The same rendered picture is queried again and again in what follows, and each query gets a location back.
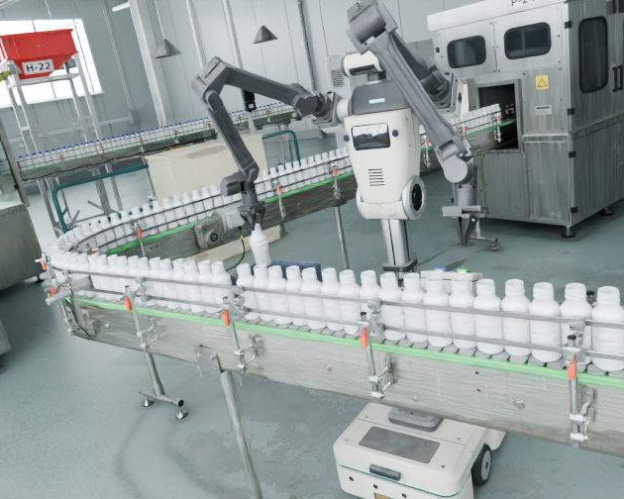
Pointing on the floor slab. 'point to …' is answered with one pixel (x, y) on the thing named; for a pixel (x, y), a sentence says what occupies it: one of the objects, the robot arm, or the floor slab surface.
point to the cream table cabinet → (164, 166)
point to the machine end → (554, 102)
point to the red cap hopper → (25, 45)
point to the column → (152, 62)
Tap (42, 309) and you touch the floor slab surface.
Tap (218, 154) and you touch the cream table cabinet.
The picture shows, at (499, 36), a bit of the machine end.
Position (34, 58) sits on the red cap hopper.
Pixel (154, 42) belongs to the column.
